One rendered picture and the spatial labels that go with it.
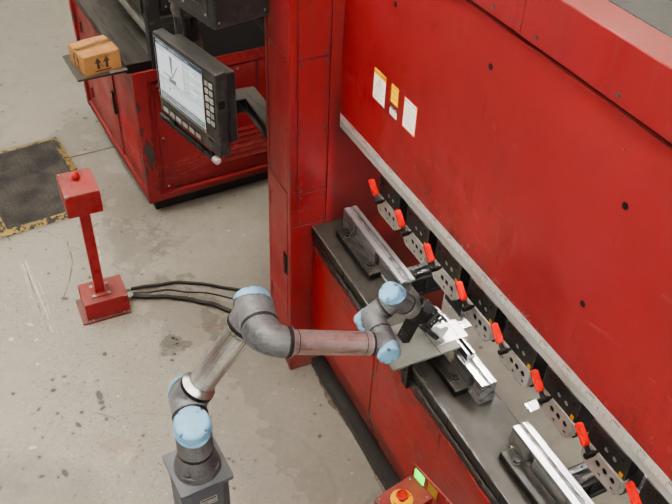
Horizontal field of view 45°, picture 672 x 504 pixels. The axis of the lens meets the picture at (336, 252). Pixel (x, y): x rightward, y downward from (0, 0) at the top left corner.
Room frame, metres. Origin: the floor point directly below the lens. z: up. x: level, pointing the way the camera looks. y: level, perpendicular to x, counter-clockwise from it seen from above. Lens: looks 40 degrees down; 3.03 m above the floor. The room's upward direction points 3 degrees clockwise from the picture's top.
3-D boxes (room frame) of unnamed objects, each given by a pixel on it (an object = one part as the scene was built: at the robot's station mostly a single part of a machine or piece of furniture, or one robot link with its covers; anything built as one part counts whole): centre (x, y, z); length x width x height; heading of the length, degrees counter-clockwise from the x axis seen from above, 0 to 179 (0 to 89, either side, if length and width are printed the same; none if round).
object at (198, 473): (1.55, 0.42, 0.82); 0.15 x 0.15 x 0.10
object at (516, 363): (1.67, -0.58, 1.26); 0.15 x 0.09 x 0.17; 27
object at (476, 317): (1.85, -0.49, 1.26); 0.15 x 0.09 x 0.17; 27
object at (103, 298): (3.03, 1.20, 0.41); 0.25 x 0.20 x 0.83; 117
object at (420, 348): (1.94, -0.28, 1.00); 0.26 x 0.18 x 0.01; 117
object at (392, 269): (2.50, -0.16, 0.92); 0.50 x 0.06 x 0.10; 27
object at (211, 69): (2.84, 0.57, 1.42); 0.45 x 0.12 x 0.36; 41
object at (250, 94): (3.04, 0.42, 1.18); 0.40 x 0.24 x 0.07; 27
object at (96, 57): (3.83, 1.30, 1.04); 0.30 x 0.26 x 0.12; 31
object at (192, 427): (1.56, 0.42, 0.94); 0.13 x 0.12 x 0.14; 17
